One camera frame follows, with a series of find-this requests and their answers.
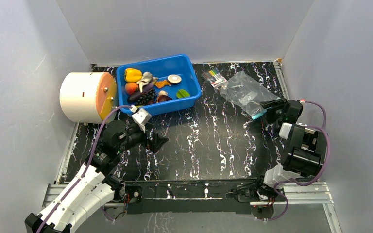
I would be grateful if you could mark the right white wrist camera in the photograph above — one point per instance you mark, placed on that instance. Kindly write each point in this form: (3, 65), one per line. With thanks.
(285, 130)

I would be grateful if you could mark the round white brown slice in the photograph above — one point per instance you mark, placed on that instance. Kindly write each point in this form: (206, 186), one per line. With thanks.
(174, 79)

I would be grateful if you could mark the black grape bunch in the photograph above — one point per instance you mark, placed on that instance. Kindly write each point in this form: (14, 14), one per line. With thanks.
(147, 98)

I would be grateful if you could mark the small beige mushroom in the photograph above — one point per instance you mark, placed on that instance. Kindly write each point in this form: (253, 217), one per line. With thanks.
(162, 93)

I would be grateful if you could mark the green leaf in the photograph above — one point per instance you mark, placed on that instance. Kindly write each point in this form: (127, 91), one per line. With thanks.
(181, 93)

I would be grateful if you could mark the blue plastic bin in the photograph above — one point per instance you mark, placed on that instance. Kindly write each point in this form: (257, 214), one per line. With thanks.
(161, 68)

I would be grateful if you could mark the orange peach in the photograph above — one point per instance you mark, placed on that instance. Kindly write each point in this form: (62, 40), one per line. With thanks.
(131, 88)

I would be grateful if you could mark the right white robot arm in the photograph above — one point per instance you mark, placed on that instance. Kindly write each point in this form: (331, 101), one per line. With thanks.
(303, 157)

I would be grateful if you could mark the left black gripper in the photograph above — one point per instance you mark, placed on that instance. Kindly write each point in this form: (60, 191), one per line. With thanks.
(158, 142)

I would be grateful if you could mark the pack of coloured markers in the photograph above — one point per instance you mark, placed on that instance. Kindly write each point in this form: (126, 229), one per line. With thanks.
(214, 78)

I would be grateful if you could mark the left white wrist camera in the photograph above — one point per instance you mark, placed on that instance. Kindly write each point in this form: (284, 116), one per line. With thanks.
(140, 116)

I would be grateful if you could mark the purple eggplant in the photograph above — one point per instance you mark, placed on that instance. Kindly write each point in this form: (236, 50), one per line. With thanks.
(146, 89)

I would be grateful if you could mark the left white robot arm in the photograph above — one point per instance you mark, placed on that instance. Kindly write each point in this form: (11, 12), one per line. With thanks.
(95, 185)

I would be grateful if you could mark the clear zip top bag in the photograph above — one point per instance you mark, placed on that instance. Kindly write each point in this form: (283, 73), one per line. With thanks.
(247, 93)

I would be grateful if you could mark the orange starfish cookie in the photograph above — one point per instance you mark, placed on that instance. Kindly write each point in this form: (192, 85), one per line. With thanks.
(162, 83)

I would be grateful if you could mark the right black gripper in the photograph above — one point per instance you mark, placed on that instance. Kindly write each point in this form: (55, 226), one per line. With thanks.
(277, 111)

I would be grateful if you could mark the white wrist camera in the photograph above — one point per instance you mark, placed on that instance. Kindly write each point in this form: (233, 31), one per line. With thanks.
(140, 116)
(285, 130)

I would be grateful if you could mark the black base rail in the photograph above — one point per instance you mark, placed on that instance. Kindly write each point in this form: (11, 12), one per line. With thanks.
(184, 196)

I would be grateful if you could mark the yellow bell pepper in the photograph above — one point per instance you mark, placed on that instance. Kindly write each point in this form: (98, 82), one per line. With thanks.
(132, 75)

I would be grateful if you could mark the white cylinder container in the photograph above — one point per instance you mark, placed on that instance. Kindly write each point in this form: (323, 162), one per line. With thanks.
(88, 97)

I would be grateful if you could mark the white garlic mushroom toy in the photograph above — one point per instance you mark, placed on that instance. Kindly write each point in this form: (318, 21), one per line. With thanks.
(146, 79)

